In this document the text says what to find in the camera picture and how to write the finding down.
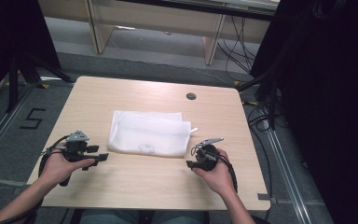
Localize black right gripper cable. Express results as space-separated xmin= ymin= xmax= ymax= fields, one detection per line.
xmin=218 ymin=153 xmax=239 ymax=194

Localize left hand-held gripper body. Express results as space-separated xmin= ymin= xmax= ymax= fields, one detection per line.
xmin=62 ymin=130 xmax=101 ymax=163

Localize metal floor rail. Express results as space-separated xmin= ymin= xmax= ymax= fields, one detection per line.
xmin=0 ymin=83 xmax=35 ymax=167
xmin=261 ymin=123 xmax=312 ymax=224

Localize black hanging cables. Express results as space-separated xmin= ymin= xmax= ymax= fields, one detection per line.
xmin=216 ymin=15 xmax=257 ymax=75

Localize black curtain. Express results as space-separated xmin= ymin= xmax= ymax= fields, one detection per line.
xmin=250 ymin=0 xmax=358 ymax=224
xmin=0 ymin=0 xmax=62 ymax=108

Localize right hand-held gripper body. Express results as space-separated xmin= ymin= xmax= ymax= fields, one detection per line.
xmin=191 ymin=137 xmax=225 ymax=173

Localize person's legs in jeans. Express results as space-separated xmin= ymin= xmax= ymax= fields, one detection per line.
xmin=78 ymin=208 xmax=207 ymax=224

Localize black metal stand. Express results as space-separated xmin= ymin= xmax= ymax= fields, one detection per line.
xmin=237 ymin=69 xmax=282 ymax=131
xmin=5 ymin=51 xmax=76 ymax=114

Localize person's right hand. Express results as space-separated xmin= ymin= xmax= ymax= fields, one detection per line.
xmin=192 ymin=148 xmax=236 ymax=198

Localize light wooden background desk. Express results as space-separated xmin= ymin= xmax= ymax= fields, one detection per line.
xmin=36 ymin=0 xmax=282 ymax=66

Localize black floor cables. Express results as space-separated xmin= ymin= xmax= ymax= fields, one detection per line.
xmin=242 ymin=98 xmax=275 ymax=202

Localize person's left hand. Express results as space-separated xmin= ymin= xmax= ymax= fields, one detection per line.
xmin=38 ymin=141 xmax=96 ymax=189

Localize white towel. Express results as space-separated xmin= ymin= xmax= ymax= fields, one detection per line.
xmin=106 ymin=110 xmax=199 ymax=159

